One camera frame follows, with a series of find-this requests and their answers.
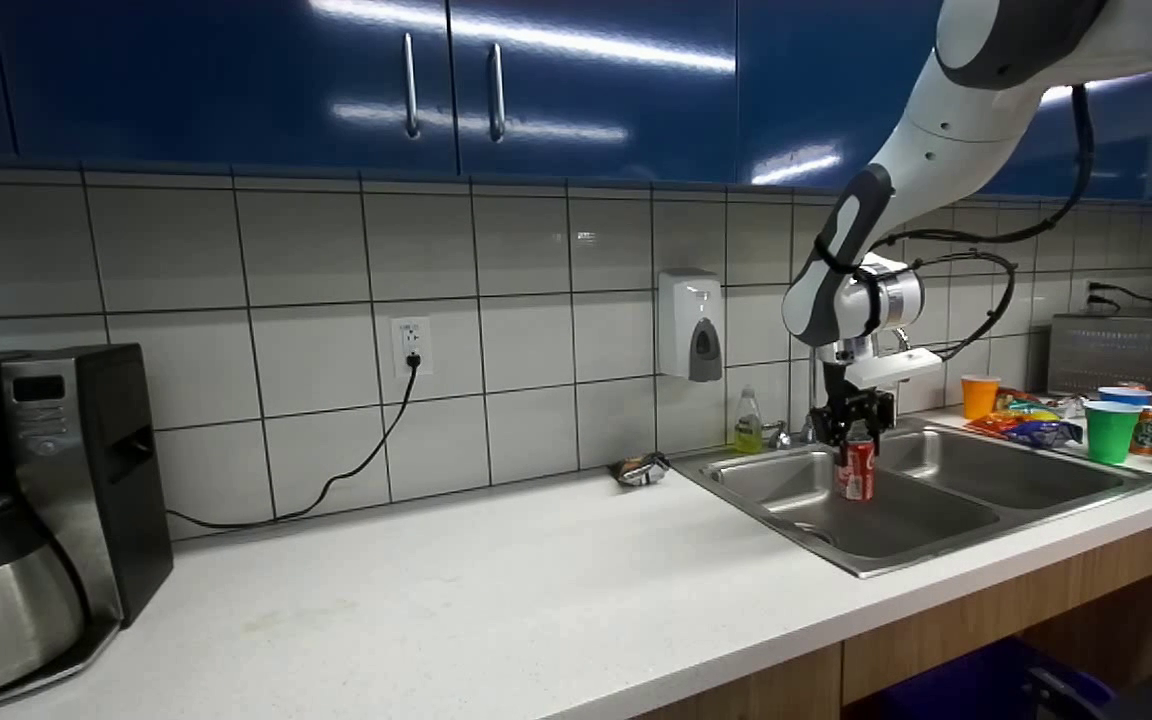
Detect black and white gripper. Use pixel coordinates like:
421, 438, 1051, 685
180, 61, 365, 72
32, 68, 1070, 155
810, 340, 941, 454

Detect red Coca-Cola can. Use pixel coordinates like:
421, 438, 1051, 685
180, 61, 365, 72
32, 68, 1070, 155
840, 442, 876, 503

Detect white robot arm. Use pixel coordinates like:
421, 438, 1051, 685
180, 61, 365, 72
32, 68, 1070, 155
785, 0, 1152, 449

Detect stainless steel double sink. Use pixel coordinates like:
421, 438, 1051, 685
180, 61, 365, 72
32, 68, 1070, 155
684, 426, 1152, 578

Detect chrome faucet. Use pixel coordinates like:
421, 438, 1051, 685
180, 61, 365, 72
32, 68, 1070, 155
773, 355, 821, 449

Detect clear soap dispenser bottle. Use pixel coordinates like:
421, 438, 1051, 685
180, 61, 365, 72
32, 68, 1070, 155
731, 387, 766, 456

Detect orange plastic cup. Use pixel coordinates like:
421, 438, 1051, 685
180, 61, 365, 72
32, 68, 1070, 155
962, 376, 1002, 420

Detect colourful snack packages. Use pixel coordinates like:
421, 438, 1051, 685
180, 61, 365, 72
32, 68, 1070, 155
977, 384, 1152, 464

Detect small metal object on counter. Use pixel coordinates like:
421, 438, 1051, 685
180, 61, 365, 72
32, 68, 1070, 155
609, 454, 669, 489

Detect green plastic cup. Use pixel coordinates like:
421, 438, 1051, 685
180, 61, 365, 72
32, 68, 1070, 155
1085, 401, 1140, 464

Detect steel appliance at right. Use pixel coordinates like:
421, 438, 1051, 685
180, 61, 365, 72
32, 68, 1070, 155
1048, 311, 1152, 393

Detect wooden lower cabinets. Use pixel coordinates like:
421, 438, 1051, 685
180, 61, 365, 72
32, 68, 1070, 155
642, 528, 1152, 720

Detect blue chair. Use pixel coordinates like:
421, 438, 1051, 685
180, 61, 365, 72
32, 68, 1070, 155
865, 642, 1152, 720

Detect blue upper cabinets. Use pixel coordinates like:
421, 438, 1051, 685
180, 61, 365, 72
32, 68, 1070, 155
0, 0, 1152, 204

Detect black coffee maker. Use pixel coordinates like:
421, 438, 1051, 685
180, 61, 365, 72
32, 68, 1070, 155
0, 344, 171, 652

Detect white wall soap dispenser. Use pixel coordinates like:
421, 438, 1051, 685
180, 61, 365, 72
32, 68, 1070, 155
657, 276, 724, 384

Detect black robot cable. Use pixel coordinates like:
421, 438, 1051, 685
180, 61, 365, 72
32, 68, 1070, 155
867, 79, 1101, 365

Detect black power cord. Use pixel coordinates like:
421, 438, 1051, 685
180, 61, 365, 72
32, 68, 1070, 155
165, 353, 425, 537

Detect white wall outlet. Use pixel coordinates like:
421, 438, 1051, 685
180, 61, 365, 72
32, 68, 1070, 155
393, 316, 433, 382

